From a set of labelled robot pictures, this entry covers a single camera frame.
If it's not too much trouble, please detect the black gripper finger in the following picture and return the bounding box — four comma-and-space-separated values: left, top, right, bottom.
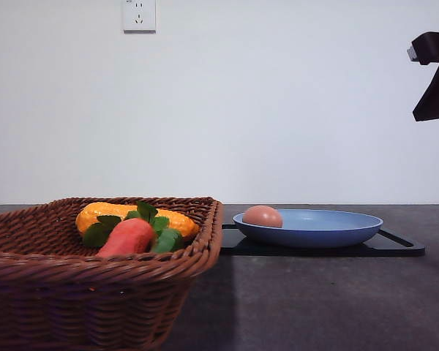
407, 31, 439, 122

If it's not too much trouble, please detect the blue plate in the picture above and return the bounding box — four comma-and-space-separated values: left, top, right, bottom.
233, 208, 383, 247

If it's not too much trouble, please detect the brown egg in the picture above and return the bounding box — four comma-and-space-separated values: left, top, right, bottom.
242, 205, 283, 227

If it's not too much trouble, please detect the brown wicker basket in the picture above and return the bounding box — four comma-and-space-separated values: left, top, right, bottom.
0, 197, 222, 351

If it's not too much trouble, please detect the black tray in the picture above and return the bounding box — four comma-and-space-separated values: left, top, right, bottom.
221, 224, 425, 257

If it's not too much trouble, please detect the red toy carrot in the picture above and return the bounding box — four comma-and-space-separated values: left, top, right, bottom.
96, 218, 154, 258

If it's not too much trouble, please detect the orange toy corn cob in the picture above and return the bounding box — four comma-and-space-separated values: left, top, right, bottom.
76, 202, 199, 238

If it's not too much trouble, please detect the white wall socket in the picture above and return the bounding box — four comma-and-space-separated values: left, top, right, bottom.
123, 0, 157, 34

